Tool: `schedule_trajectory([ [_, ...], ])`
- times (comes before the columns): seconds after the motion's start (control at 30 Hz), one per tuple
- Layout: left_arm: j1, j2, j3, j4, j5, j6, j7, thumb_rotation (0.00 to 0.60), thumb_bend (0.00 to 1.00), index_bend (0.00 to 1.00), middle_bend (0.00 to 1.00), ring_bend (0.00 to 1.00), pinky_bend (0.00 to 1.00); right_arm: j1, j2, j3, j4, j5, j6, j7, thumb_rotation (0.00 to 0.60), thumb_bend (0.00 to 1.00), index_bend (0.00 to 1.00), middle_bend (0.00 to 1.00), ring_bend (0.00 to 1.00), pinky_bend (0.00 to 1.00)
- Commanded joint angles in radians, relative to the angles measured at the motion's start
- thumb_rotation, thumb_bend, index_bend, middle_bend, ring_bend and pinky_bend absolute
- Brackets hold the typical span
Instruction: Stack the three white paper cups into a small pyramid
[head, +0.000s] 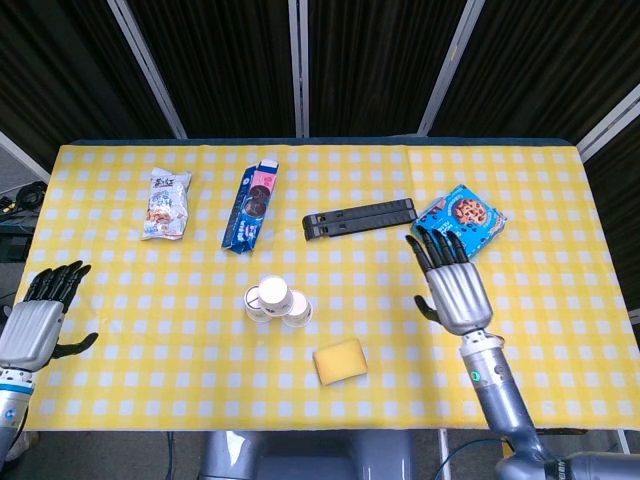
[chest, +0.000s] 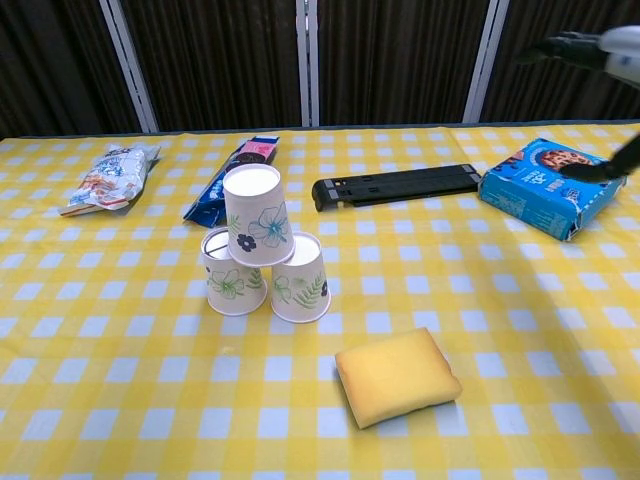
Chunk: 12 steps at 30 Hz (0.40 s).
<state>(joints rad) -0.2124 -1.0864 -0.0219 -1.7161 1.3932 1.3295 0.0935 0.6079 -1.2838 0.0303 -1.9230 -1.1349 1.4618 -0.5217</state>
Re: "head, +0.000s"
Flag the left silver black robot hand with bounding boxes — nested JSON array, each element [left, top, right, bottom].
[[0, 259, 100, 374]]

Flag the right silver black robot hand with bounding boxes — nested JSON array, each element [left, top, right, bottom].
[[404, 229, 494, 335]]

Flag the white paper cup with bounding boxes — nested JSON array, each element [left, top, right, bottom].
[[282, 289, 314, 329], [257, 275, 294, 318]]

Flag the white paper cup slash mark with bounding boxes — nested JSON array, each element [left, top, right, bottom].
[[243, 285, 274, 324]]

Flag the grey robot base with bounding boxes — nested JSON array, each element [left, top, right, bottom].
[[199, 429, 416, 480]]

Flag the blue chocolate chip cookie box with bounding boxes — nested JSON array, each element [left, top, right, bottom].
[[410, 183, 509, 261]]

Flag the black folded stand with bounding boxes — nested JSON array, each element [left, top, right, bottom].
[[301, 197, 419, 243]]

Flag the yellow sponge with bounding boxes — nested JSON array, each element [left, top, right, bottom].
[[312, 337, 370, 386]]

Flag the white table leg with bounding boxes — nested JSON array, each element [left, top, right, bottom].
[[437, 428, 452, 480]]

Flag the yellow white checked tablecloth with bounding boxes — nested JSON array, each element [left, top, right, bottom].
[[7, 143, 640, 432]]

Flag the white snack bag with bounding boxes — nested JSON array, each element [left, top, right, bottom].
[[139, 168, 194, 242]]

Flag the blue sandwich cookie box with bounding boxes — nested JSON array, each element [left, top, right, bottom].
[[221, 158, 281, 254]]

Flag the black cable bundle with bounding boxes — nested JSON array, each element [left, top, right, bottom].
[[0, 179, 49, 216]]

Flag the white partition frame post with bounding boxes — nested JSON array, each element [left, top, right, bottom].
[[106, 0, 189, 140], [0, 129, 51, 184], [417, 0, 489, 137], [287, 0, 310, 139], [577, 82, 640, 161]]

